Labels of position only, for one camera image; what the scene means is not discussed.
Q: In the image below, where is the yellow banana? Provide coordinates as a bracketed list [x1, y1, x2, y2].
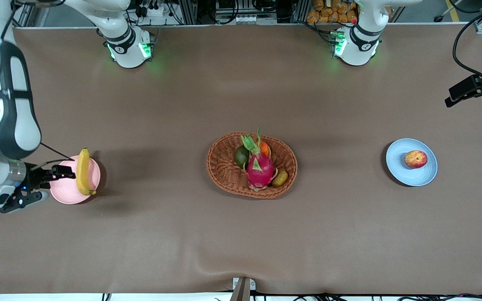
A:
[76, 148, 97, 196]

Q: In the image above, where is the red peach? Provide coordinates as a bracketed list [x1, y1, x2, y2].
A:
[404, 150, 428, 169]

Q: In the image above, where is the pink round plate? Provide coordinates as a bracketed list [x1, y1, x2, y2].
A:
[49, 156, 101, 205]

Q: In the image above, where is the blue round plate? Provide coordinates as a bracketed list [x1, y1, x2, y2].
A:
[386, 138, 438, 187]

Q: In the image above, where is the woven wicker fruit basket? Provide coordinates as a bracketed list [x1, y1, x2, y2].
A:
[206, 132, 298, 199]

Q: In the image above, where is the dark green avocado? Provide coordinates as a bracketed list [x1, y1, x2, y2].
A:
[235, 145, 250, 168]

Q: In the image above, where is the white power strip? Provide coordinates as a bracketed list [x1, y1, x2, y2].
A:
[138, 0, 174, 17]

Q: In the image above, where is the table cover cloth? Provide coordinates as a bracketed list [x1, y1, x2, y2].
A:
[0, 23, 482, 295]

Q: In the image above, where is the pink dragon fruit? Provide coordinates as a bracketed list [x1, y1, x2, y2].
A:
[240, 128, 278, 192]

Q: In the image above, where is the yellow-brown kiwi fruit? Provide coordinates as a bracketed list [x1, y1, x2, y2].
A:
[272, 169, 289, 187]

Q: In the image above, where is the aluminium frame post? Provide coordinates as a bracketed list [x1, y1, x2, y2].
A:
[292, 0, 310, 23]
[180, 0, 197, 25]

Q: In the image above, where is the metal table edge bracket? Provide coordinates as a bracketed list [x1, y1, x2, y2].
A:
[232, 277, 256, 301]

